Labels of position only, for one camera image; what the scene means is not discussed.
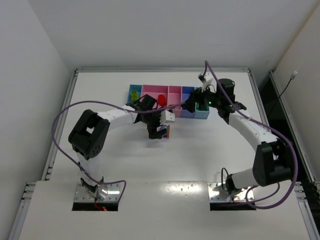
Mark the lime long lego brick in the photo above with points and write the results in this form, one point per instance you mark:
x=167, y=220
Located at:
x=134, y=95

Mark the white front board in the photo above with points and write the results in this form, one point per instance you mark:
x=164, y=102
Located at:
x=155, y=210

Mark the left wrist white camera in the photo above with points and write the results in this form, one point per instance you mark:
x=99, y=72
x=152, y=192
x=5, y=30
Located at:
x=167, y=117

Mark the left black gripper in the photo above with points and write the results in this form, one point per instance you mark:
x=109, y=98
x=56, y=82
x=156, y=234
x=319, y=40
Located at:
x=154, y=127

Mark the green lego brick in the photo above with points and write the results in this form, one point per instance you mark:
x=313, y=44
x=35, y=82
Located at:
x=201, y=107

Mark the purple flower lego piece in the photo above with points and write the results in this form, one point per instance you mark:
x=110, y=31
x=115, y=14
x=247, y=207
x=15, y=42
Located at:
x=164, y=131

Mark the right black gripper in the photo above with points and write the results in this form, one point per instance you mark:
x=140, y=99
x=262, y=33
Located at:
x=194, y=99

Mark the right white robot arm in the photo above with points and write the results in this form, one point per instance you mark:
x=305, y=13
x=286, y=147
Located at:
x=273, y=161

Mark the periwinkle blue bin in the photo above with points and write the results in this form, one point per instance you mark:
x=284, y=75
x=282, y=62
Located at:
x=186, y=90

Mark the metal base plate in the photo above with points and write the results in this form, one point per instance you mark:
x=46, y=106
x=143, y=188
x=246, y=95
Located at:
x=103, y=194
x=218, y=194

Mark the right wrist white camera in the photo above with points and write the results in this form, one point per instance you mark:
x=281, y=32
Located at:
x=206, y=80

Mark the right light blue bin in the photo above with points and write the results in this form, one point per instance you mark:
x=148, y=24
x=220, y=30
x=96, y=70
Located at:
x=201, y=114

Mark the red round lego piece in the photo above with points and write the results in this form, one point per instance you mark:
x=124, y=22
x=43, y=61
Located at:
x=161, y=100

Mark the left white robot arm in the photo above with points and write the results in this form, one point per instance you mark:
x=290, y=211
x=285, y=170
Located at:
x=88, y=136

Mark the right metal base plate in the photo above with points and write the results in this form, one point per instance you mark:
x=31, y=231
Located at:
x=218, y=194

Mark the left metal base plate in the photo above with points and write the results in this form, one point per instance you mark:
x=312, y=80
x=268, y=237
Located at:
x=103, y=194

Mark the wrist white camera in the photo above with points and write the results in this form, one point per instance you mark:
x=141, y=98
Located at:
x=167, y=117
x=206, y=80

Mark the pink divided tray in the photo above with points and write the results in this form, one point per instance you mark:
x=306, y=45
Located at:
x=172, y=94

